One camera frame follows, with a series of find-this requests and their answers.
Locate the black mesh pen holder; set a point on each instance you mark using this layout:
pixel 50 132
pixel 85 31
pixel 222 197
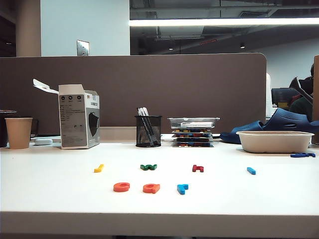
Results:
pixel 148 132

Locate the orange letter c magnet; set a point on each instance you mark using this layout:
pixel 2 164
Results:
pixel 117 188

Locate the letter magnet tray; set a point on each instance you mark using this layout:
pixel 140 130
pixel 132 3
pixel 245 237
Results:
pixel 193 139
pixel 193 144
pixel 192 130
pixel 193 135

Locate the brown desk partition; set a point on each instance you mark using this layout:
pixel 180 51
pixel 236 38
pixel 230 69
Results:
pixel 174 87

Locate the green letter w magnet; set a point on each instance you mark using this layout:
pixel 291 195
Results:
pixel 145 167

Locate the red letter h magnet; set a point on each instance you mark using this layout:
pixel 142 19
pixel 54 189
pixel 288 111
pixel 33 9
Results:
pixel 194 169

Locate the blue letter l magnet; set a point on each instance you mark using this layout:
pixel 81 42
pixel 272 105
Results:
pixel 251 170

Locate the orange letter a magnet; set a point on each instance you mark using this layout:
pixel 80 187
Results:
pixel 147 189

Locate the yellow letter j magnet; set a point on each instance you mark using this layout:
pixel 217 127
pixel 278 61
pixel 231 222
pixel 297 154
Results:
pixel 97 170

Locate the dark lidded cup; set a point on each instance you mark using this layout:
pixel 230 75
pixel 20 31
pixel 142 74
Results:
pixel 3 124

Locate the dark blue letter magnet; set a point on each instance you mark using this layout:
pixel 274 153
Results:
pixel 297 155

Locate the white earbud case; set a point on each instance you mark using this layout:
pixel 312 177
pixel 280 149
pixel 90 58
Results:
pixel 43 141

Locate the brown board panel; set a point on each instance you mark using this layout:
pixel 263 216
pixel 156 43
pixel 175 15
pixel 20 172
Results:
pixel 316 99

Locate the beige pulp bowl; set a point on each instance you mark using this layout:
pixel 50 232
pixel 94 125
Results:
pixel 274 144

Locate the clear plastic case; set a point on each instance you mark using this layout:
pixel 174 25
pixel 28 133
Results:
pixel 193 123

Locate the brown paper cup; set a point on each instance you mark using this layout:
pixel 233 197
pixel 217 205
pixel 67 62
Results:
pixel 18 134

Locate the ceiling light strip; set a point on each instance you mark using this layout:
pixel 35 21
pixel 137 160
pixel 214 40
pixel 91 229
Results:
pixel 224 22

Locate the white grey mask box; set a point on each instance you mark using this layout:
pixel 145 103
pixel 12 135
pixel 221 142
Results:
pixel 74 120

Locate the white black pen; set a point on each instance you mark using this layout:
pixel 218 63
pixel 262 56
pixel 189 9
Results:
pixel 138 112
pixel 145 111

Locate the computer monitor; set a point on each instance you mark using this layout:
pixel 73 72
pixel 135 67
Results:
pixel 280 95

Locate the person in green shirt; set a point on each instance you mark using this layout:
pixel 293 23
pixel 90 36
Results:
pixel 301 104

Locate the metal wall plate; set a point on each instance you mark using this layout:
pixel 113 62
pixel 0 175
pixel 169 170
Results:
pixel 83 47

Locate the navy blue slipper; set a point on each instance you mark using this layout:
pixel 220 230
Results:
pixel 286 120
pixel 249 125

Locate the blue letter r magnet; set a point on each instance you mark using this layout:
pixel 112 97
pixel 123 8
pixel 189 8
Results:
pixel 182 189

